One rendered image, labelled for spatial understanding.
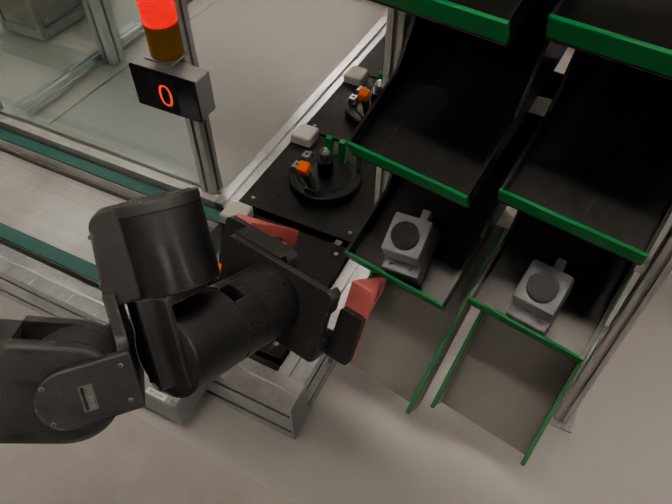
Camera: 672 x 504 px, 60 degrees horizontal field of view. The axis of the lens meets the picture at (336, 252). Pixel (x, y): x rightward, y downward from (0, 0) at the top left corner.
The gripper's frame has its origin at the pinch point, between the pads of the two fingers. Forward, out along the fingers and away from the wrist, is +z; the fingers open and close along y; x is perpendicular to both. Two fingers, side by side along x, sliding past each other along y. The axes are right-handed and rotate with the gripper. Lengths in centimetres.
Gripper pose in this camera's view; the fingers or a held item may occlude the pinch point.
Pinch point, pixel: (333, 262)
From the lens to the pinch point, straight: 52.1
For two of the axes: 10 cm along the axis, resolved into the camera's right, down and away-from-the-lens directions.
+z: 5.3, -2.9, 7.9
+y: -8.1, -4.5, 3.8
